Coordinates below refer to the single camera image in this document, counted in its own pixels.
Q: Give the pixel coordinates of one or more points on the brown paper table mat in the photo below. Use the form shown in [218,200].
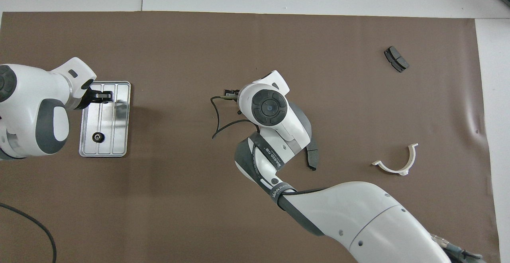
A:
[199,48]

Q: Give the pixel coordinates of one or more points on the silver metal tray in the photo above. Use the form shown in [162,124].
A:
[119,135]

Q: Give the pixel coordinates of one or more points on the grooved dark grey brake pad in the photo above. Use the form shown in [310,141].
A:
[396,59]

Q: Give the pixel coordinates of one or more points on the black bearing gear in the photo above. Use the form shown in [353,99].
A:
[98,137]

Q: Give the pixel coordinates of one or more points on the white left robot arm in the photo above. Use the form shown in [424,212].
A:
[28,95]

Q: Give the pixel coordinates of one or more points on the thin dark grey brake pad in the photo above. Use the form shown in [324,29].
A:
[312,157]

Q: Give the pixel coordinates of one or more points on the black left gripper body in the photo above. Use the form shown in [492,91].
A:
[88,99]

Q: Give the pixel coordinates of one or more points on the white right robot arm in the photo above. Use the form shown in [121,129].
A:
[358,215]

